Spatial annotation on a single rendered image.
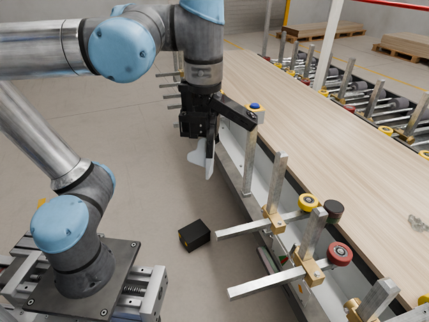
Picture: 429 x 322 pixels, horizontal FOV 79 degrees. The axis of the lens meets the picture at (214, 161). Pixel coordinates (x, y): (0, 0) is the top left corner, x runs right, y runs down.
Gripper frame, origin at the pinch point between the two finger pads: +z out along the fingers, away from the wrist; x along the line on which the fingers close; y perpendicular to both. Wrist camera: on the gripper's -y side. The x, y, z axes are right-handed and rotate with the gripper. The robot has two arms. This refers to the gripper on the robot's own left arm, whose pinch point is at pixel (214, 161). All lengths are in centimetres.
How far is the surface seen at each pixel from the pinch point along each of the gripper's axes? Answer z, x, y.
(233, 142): 70, -117, 0
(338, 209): 20.3, -7.4, -36.9
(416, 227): 41, -22, -75
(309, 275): 45, 1, -33
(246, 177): 47, -51, -10
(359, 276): 54, -7, -54
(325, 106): 42, -129, -64
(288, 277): 46, 2, -26
